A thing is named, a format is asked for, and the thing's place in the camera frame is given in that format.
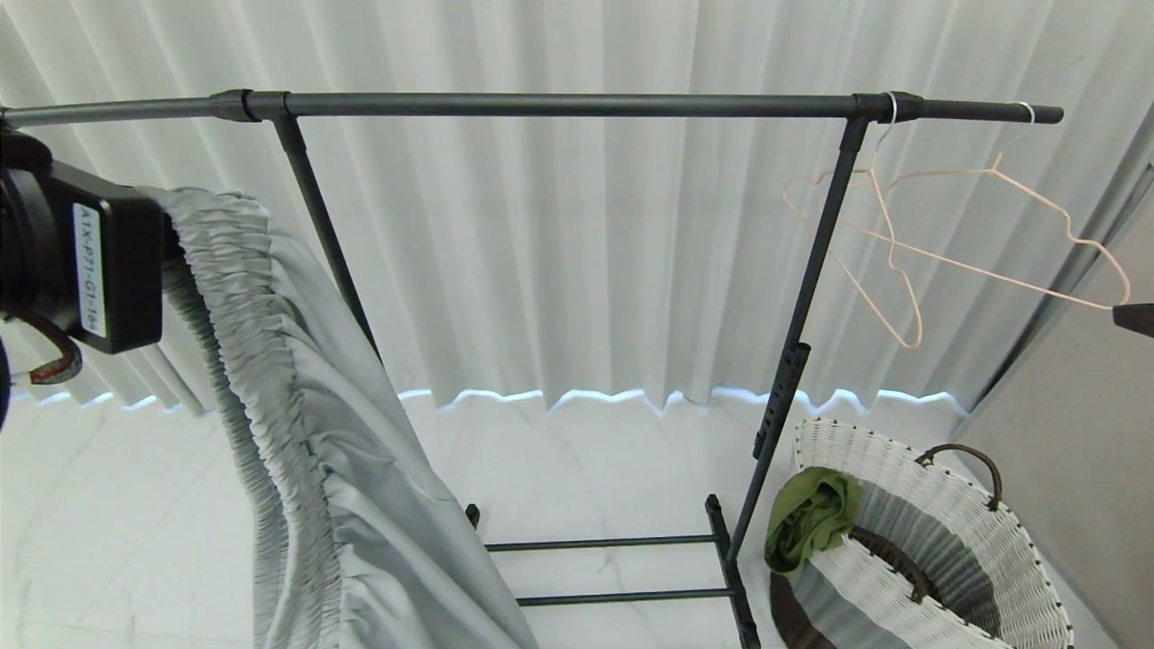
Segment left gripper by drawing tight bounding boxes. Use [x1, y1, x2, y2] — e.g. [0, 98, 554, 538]
[0, 126, 168, 357]

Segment pale grey shorts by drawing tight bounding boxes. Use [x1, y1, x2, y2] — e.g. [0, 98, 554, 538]
[140, 187, 540, 649]

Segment pink clothes hanger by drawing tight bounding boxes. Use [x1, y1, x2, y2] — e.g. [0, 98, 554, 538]
[783, 93, 925, 350]
[840, 101, 1132, 312]

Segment black clothes rack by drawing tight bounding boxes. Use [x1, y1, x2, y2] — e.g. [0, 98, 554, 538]
[0, 88, 1065, 649]

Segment white laundry basket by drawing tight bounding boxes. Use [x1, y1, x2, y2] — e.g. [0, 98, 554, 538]
[769, 417, 1074, 649]

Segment white curtain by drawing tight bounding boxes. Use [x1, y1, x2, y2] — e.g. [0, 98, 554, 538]
[0, 0, 1154, 416]

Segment green garment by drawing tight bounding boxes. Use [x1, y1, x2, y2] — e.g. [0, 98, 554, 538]
[765, 466, 862, 575]

